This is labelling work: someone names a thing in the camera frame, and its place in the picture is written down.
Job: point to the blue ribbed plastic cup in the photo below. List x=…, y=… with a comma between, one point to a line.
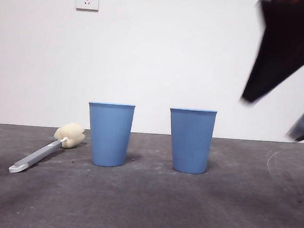
x=110, y=137
x=191, y=142

